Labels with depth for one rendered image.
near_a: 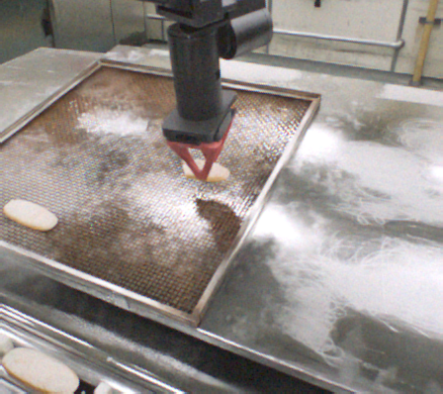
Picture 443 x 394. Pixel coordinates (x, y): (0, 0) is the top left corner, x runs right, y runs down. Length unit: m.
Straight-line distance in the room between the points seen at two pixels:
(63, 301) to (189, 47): 0.38
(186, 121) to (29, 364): 0.32
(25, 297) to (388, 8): 3.62
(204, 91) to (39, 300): 0.37
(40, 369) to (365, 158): 0.52
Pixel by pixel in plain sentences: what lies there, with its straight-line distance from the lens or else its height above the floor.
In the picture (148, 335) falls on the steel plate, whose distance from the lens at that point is 0.61.
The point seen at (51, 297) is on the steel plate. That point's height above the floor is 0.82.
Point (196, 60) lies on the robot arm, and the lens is 0.51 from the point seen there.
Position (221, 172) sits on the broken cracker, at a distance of 0.62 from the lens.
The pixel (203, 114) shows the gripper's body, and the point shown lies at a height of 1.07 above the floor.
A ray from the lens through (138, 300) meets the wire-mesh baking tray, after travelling 0.54.
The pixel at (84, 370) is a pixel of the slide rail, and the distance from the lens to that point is 0.56.
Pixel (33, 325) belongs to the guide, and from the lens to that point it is 0.60.
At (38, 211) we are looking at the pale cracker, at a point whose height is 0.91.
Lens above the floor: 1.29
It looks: 31 degrees down
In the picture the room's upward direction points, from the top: straight up
